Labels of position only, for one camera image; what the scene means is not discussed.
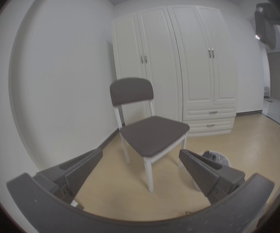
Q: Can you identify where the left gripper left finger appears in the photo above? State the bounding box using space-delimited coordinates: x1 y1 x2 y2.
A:
36 148 104 204

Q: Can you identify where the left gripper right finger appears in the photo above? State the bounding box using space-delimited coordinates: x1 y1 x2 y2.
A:
179 149 246 204

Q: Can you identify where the clear plastic bag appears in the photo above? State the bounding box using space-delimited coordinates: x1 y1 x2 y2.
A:
201 151 231 167

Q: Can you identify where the white trash bin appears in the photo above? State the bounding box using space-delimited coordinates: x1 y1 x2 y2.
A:
192 151 231 191

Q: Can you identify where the white chair grey seat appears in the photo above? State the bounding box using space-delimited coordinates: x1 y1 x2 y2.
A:
109 77 190 194

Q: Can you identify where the white wardrobe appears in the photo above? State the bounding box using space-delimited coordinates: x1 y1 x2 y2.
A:
111 5 237 138

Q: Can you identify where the grey curtain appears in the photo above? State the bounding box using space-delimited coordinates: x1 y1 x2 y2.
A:
267 52 280 104

